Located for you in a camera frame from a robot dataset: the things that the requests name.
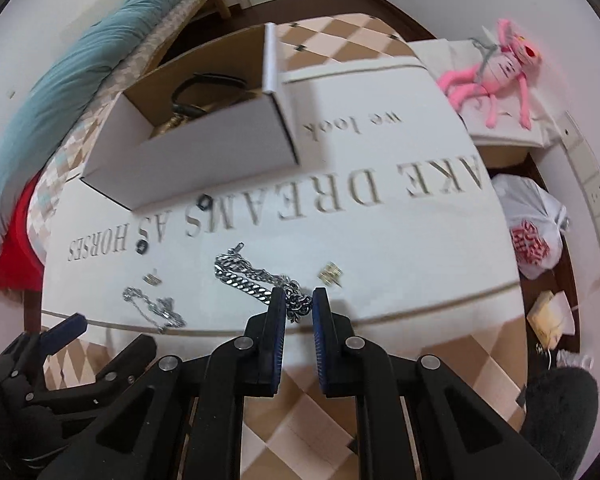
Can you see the beige paper bag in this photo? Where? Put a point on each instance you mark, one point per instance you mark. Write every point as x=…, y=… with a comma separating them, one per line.
x=547, y=315

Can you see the dark fluffy cushion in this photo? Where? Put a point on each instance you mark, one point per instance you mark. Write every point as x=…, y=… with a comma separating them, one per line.
x=560, y=410

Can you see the white cardboard box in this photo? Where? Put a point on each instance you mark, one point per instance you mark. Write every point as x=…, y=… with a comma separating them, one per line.
x=205, y=165

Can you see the gold jewelry piece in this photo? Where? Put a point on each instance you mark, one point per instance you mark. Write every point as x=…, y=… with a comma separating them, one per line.
x=172, y=122

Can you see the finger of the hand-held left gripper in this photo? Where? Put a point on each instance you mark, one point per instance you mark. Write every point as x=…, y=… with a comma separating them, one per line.
x=115, y=372
x=62, y=332

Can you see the wooden bed frame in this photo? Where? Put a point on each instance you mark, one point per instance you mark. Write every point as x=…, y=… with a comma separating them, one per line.
x=222, y=5

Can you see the white red-print plastic bag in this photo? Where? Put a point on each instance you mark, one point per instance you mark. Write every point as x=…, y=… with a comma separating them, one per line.
x=525, y=200

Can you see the white lettered cloth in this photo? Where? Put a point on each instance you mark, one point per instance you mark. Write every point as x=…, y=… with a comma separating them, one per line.
x=405, y=240

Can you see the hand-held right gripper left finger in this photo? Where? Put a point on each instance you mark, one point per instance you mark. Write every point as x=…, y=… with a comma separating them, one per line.
x=279, y=325

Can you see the pink plush toy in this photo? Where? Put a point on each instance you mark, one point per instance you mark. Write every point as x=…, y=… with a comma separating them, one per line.
x=500, y=70

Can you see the small metal clip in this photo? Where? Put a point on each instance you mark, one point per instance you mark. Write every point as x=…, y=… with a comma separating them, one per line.
x=152, y=278

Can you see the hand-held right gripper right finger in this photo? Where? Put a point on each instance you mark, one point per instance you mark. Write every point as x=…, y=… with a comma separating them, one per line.
x=321, y=330

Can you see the teal blanket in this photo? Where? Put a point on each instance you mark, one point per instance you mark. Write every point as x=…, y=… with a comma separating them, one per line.
x=105, y=45

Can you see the brown checked tablecloth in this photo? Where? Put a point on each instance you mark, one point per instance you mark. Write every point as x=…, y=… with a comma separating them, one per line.
x=300, y=420

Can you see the red cloth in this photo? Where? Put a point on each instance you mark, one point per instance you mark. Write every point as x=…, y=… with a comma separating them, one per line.
x=15, y=240

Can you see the patterned bed sheet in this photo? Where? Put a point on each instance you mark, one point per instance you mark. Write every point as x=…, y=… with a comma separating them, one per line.
x=67, y=160

